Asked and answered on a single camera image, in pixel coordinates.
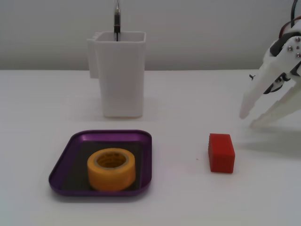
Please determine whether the white plastic pen holder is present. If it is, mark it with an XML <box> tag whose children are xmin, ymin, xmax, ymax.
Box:
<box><xmin>86</xmin><ymin>31</ymin><xmax>147</xmax><ymax>119</ymax></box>

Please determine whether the black ballpoint pen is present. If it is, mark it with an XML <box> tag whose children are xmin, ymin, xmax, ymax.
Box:
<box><xmin>113</xmin><ymin>0</ymin><xmax>122</xmax><ymax>42</ymax></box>

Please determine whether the red white black servo cable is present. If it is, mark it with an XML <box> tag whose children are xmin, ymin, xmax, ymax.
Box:
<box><xmin>278</xmin><ymin>0</ymin><xmax>301</xmax><ymax>40</ymax></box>

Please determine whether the purple metal tray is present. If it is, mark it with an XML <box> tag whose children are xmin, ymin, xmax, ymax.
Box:
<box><xmin>48</xmin><ymin>129</ymin><xmax>153</xmax><ymax>197</ymax></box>

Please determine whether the yellow tape roll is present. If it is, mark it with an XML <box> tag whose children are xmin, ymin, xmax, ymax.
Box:
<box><xmin>87</xmin><ymin>148</ymin><xmax>136</xmax><ymax>192</ymax></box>

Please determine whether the red cube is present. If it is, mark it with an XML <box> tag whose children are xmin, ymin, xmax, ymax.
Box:
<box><xmin>207</xmin><ymin>133</ymin><xmax>236</xmax><ymax>174</ymax></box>

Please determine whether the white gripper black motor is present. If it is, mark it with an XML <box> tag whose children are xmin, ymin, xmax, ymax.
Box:
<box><xmin>239</xmin><ymin>24</ymin><xmax>301</xmax><ymax>129</ymax></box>

